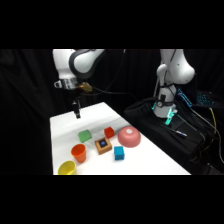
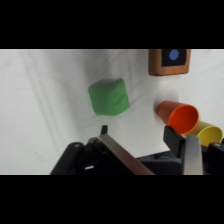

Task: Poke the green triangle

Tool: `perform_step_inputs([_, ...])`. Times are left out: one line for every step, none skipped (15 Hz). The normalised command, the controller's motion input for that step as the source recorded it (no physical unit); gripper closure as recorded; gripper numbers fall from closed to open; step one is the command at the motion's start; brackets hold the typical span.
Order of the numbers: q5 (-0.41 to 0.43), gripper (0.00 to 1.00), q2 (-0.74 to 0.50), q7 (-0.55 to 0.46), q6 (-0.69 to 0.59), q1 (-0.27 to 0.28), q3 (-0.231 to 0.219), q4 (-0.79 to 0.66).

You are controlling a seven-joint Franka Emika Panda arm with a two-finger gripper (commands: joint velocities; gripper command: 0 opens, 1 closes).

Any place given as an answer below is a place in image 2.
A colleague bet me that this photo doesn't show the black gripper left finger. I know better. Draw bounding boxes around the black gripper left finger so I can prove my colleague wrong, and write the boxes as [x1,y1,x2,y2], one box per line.
[96,124,156,176]

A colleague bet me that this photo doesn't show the green foam block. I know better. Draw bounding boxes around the green foam block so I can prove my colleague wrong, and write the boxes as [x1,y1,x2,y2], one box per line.
[87,77,131,117]

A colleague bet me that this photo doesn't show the wooden block with blue dot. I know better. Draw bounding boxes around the wooden block with blue dot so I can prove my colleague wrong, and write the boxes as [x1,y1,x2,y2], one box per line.
[148,49,193,77]

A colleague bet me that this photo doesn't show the orange plastic cup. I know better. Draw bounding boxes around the orange plastic cup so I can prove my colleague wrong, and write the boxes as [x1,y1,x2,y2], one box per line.
[155,100,200,136]

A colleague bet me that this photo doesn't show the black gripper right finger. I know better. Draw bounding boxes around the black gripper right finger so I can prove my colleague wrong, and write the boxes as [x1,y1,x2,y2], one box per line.
[162,125,205,176]

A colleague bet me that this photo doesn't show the yellow plastic cup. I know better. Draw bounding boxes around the yellow plastic cup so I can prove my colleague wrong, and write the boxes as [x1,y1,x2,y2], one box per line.
[185,120,224,148]

